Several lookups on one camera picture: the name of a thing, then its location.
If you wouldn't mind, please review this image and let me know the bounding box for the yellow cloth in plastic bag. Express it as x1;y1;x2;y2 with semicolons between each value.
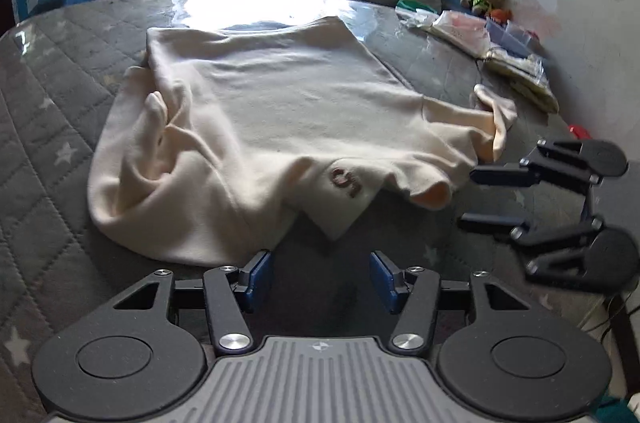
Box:
481;48;561;114

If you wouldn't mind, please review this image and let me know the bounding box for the grey quilted star blanket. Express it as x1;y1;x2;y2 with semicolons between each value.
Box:
0;0;608;423

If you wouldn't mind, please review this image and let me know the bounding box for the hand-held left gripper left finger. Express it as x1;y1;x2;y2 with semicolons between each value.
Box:
112;249;275;356

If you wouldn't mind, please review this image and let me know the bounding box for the green cloth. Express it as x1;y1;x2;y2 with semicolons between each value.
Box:
395;0;441;14

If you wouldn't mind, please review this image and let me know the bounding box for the cream sweater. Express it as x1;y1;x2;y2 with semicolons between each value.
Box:
87;15;519;268

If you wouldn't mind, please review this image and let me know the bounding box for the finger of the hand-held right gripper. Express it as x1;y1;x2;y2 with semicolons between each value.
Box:
457;212;607;285
469;138;602;194

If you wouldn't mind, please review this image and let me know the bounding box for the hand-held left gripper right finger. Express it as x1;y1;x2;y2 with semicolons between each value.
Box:
369;250;532;356

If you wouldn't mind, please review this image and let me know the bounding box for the clear plastic storage box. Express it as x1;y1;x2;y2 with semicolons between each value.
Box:
485;17;542;58

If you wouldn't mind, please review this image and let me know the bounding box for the plush toy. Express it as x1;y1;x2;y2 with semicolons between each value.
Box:
461;0;513;20

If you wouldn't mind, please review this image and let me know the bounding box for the black cable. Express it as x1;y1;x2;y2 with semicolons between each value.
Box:
582;293;632;335

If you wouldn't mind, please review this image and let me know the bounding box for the clear plastic bag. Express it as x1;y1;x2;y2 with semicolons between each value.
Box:
400;5;493;58

